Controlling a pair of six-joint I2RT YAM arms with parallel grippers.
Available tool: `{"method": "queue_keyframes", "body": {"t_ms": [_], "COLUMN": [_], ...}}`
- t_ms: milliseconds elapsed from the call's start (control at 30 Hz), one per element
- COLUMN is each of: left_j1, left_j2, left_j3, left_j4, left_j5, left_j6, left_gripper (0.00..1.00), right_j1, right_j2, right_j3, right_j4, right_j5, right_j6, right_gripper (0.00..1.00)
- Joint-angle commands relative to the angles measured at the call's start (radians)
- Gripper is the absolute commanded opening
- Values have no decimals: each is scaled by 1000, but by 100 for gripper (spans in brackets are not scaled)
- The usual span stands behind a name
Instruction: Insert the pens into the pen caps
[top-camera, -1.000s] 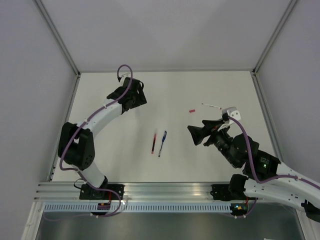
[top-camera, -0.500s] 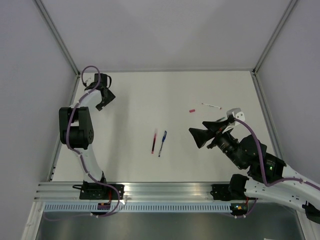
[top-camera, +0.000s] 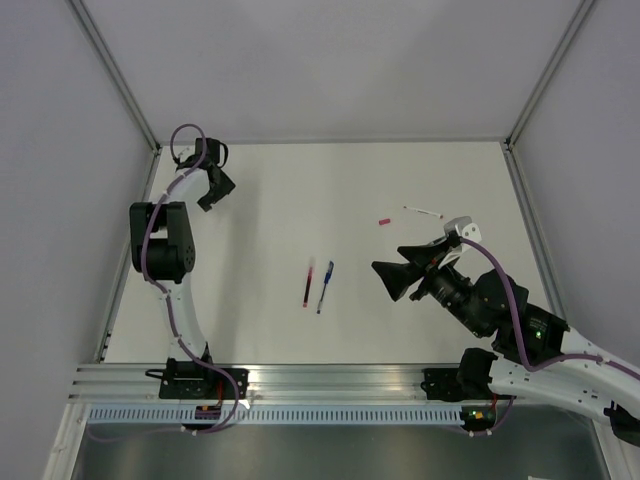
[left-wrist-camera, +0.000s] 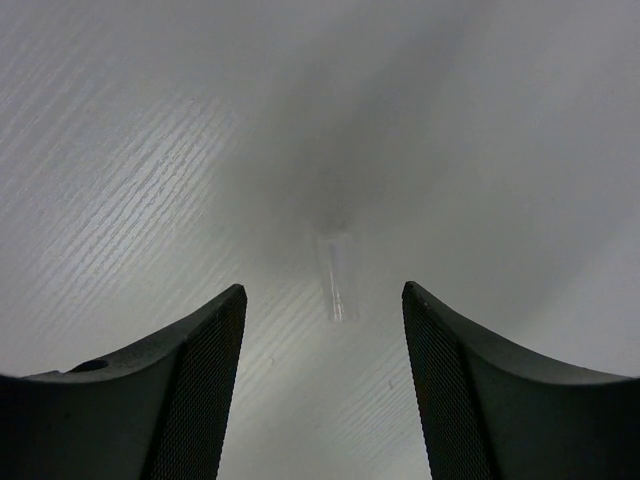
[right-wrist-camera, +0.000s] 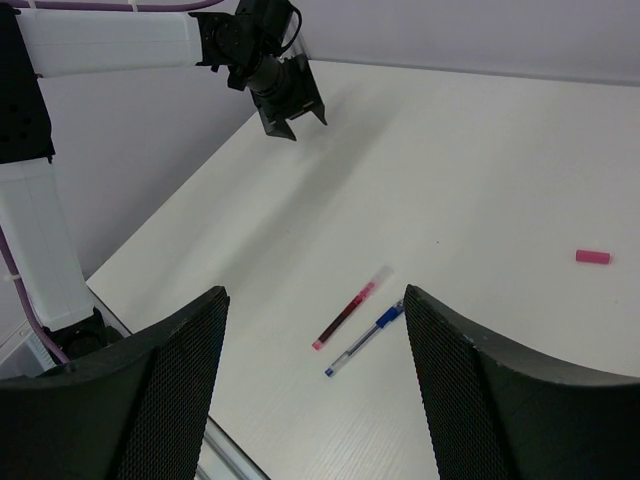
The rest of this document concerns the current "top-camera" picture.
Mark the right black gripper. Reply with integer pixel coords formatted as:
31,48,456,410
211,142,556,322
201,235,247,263
369,239,485,336

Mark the blue gel pen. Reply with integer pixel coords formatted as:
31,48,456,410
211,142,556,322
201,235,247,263
316,261,335,315

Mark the red gel pen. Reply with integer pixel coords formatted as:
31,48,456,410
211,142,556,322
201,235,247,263
302,257,316,308

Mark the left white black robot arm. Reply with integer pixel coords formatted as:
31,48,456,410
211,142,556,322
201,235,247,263
129,137,235,398

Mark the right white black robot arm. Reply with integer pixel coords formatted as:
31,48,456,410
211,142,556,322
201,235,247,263
372,234,639,446

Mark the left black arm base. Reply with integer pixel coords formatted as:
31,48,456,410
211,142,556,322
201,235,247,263
145,359,235,401

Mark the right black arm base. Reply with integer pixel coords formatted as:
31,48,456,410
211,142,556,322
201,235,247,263
420,367,511,403

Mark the white red-tipped marker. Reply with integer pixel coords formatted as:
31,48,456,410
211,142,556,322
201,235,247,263
403,205,444,220

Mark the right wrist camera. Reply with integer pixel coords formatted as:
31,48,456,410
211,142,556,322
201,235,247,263
439,216,482,268

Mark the left aluminium frame post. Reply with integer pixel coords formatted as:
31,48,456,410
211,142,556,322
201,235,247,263
65,0,160,153

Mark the aluminium frame post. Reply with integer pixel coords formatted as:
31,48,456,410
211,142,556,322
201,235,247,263
504,0,598,151
65,0,160,153

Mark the aluminium mounting rail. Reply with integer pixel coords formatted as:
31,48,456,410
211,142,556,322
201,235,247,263
68,363,444,405

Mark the white slotted cable duct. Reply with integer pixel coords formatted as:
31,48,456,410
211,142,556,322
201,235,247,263
88,404,463,426

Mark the right aluminium frame post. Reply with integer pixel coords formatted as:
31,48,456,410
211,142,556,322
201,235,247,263
504,0,598,151

